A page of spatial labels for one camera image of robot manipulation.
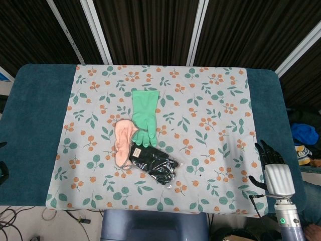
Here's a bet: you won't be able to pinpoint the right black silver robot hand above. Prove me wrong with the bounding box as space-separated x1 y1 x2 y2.
249 140 296 199

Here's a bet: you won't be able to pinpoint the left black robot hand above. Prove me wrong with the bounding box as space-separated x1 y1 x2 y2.
0 142 10 186

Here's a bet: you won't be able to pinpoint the black gloves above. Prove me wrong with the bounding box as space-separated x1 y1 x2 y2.
129 142 182 189

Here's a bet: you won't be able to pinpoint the yellow white patterned item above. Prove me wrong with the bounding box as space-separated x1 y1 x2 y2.
294 144 314 166

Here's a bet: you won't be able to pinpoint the blue denim fabric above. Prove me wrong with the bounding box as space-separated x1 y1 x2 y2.
299 180 321 226

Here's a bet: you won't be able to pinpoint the blue crumpled cloth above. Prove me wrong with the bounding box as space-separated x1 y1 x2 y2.
290 123 319 146

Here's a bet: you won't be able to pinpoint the teal table cover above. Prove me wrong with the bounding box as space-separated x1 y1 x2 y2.
0 63 308 214

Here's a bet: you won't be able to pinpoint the brown cardboard box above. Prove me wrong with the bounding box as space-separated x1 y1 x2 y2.
220 234 254 241

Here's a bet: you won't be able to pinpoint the blue white board edge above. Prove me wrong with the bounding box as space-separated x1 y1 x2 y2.
0 66 15 82

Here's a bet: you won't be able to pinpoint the floral patterned tablecloth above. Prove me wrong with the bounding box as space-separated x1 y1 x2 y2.
46 64 269 218

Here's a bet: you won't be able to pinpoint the pink fabric cloth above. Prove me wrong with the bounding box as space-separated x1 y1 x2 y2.
114 119 139 168

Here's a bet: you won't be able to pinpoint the green rubber glove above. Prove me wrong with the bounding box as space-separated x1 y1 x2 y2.
131 89 161 148

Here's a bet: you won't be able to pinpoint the thin black hand cable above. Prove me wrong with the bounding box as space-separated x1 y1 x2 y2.
250 193 267 218

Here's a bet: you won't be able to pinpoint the tangled floor cables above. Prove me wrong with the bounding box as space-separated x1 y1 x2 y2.
0 205 35 241

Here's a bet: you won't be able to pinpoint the white frame post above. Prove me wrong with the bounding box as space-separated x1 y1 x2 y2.
187 0 210 67
80 0 113 65
274 21 321 77

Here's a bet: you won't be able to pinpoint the thin grey frame post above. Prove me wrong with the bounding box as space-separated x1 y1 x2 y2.
46 0 86 65

